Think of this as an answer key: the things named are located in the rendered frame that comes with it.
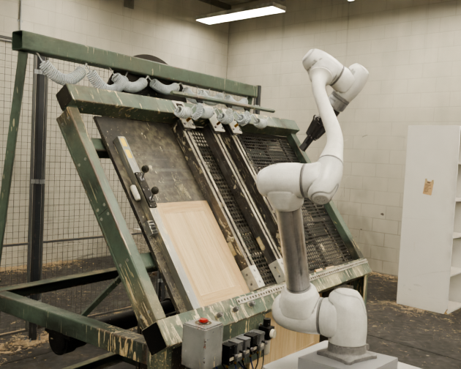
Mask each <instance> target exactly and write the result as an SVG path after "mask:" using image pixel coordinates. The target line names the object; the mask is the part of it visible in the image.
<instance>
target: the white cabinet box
mask: <svg viewBox="0 0 461 369"><path fill-rule="evenodd" d="M397 304H401V305H407V306H410V307H414V308H419V309H423V310H429V311H432V312H436V313H442V314H449V313H451V312H453V311H455V310H457V309H459V308H461V126H459V125H408V141H407V152H406V164H405V185H404V196H403V208H402V229H401V240H400V261H399V272H398V284H397Z"/></svg>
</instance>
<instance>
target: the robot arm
mask: <svg viewBox="0 0 461 369"><path fill-rule="evenodd" d="M302 64H303V66H304V68H305V70H306V71H307V73H308V75H309V79H310V81H311V82H312V93H313V97H314V99H315V103H316V105H317V107H318V111H319V115H317V116H316V115H314V116H313V119H312V121H311V123H310V125H309V127H308V129H307V131H306V134H307V137H306V138H305V139H304V141H303V143H302V144H301V146H300V147H299V148H300V149H301V150H302V151H303V152H305V151H306V149H307V148H308V146H309V145H310V144H311V143H312V142H313V140H314V141H316V140H318V139H319V138H320V137H321V136H322V135H323V134H324V133H326V137H327V142H326V146H325V148H324V150H323V152H322V153H321V155H320V157H319V158H318V161H317V162H316V163H306V164H304V163H277V164H273V165H269V166H267V167H265V168H264V169H262V170H260V171H259V173H258V175H257V179H256V185H257V189H258V192H259V193H260V194H261V195H262V196H264V197H267V198H268V200H269V201H270V203H271V205H272V206H273V208H274V209H275V210H276V213H277V224H278V229H279V235H280V244H281V249H282V259H283V265H284V271H285V282H286V285H285V286H284V288H283V289H282V291H281V294H279V295H278V296H277V297H276V298H275V300H274V302H273V305H272V310H271V311H272V316H273V319H274V320H275V321H276V323H277V324H279V325H280V326H281V327H284V328H286V329H289V330H291V331H294V332H301V333H307V334H316V335H323V336H325V337H328V338H329V341H328V348H324V349H320V350H317V355H321V356H324V357H328V358H330V359H334V360H336V361H338V362H342V363H343V364H345V365H352V364H354V363H357V362H363V361H365V360H369V359H377V354H374V353H372V352H369V351H367V350H369V348H370V345H369V344H367V343H366V339H367V311H366V307H365V304H364V300H363V298H362V297H361V295H360V293H359V292H358V291H356V290H353V289H350V288H337V289H335V290H333V291H332V292H331V293H330V294H329V297H326V298H323V297H320V295H319V293H318V292H317V289H316V287H315V286H314V285H313V284H311V282H310V276H309V270H308V263H307V251H306V244H305V238H304V226H303V219H302V213H301V206H302V204H303V203H304V198H308V199H310V200H311V201H312V202H313V203H315V204H327V203H328V202H330V200H331V199H333V197H334V196H335V194H336V192H337V190H338V188H339V186H340V182H341V179H342V170H343V137H342V131H341V128H340V125H339V122H338V121H337V116H338V115H339V114H340V112H343V111H344V110H345V108H346V107H347V106H348V105H349V103H350V102H351V100H353V99H354V98H355V97H356V96H357V95H358V94H359V92H360V91H361V90H362V89H363V87H364V85H365V83H366V82H367V80H368V78H369V73H368V71H367V69H366V68H364V67H363V66H361V65H360V64H358V63H356V64H352V65H351V66H350V67H349V68H347V67H345V66H343V65H342V64H340V63H339V62H338V61H337V60H336V59H335V58H334V57H333V56H331V55H329V54H327V53H326V52H324V51H322V50H319V49H311V50H309V51H308V52H307V53H306V55H305V56H304V58H303V59H302ZM328 85H330V86H331V87H332V88H333V89H334V91H333V92H332V93H331V94H330V96H329V97H328V96H327V93H326V86H328Z"/></svg>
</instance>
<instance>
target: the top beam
mask: <svg viewBox="0 0 461 369"><path fill-rule="evenodd" d="M56 98H57V100H58V102H59V105H60V107H61V109H62V111H65V110H66V107H67V106H68V105H73V106H77V107H78V110H79V112H80V113H84V114H91V115H98V116H111V117H118V118H124V119H137V120H144V121H150V122H163V123H169V124H173V123H174V122H176V121H177V120H179V117H177V116H176V115H174V110H175V108H174V107H173V104H172V102H171V100H165V99H160V98H156V97H147V96H142V95H137V94H129V93H124V92H116V91H111V90H106V89H98V88H93V87H88V86H80V85H75V84H71V83H66V84H65V85H64V86H63V87H62V88H61V89H60V90H59V92H58V93H57V94H56ZM184 105H185V107H189V108H191V107H192V106H193V105H196V104H192V103H187V102H184ZM251 115H253V113H251V114H250V116H251ZM254 116H255V118H256V119H257V118H260V119H267V117H268V119H267V122H268V124H267V126H266V127H264V128H261V129H260V128H257V127H255V126H254V124H253V122H254V120H255V119H254V117H253V116H251V122H250V123H249V124H246V125H244V126H241V125H239V128H240V129H241V131H242V132H248V133H260V134H267V135H279V136H286V137H287V136H288V135H289V134H291V133H297V132H298V131H300V129H299V127H298V125H297V123H296V122H295V121H294V120H290V119H281V118H277V117H272V116H264V115H258V114H254ZM191 120H192V122H193V123H194V124H195V126H196V127H205V126H206V125H207V124H208V123H210V121H209V119H203V118H200V117H199V119H196V120H194V119H191Z"/></svg>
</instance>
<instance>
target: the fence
mask: <svg viewBox="0 0 461 369"><path fill-rule="evenodd" d="M120 138H124V140H125V141H126V144H127V146H123V144H122V142H121V139H120ZM113 142H114V143H115V146H116V148H117V151H118V153H119V155H120V158H121V160H122V162H123V164H124V167H125V169H126V171H127V174H128V176H129V178H130V181H131V183H132V185H135V186H136V188H137V190H138V192H139V195H140V204H141V206H142V207H143V210H144V212H145V215H146V217H147V219H148V221H150V220H153V222H154V224H155V227H156V229H157V231H158V234H156V235H155V238H156V240H157V242H158V245H159V246H160V249H161V251H162V254H163V256H164V258H165V261H166V263H167V265H168V268H169V270H170V273H171V274H172V276H173V279H174V281H175V283H176V286H177V288H178V290H179V293H180V294H181V298H182V299H183V302H184V304H185V307H186V309H187V311H190V310H194V309H197V308H200V305H199V302H198V300H197V298H196V295H195V293H194V291H193V289H192V286H191V285H190V282H189V280H188V278H187V275H186V273H185V271H184V268H183V266H182V265H181V262H180V260H179V257H178V255H177V253H176V251H175V248H174V246H173V244H172V241H171V240H170V237H169V235H168V232H167V231H166V228H165V226H164V224H163V221H162V219H161V217H160V214H159V212H158V211H157V208H149V205H148V204H147V202H146V199H145V197H144V195H143V192H142V190H141V188H140V185H139V184H138V180H137V179H136V177H135V174H134V173H135V172H140V170H139V167H138V165H137V163H136V161H135V158H134V157H133V154H132V152H131V150H130V147H129V145H128V143H127V140H126V138H125V137H122V136H117V137H116V138H115V139H114V140H113ZM125 149H128V150H129V151H130V153H131V155H132V158H128V156H127V153H126V151H125Z"/></svg>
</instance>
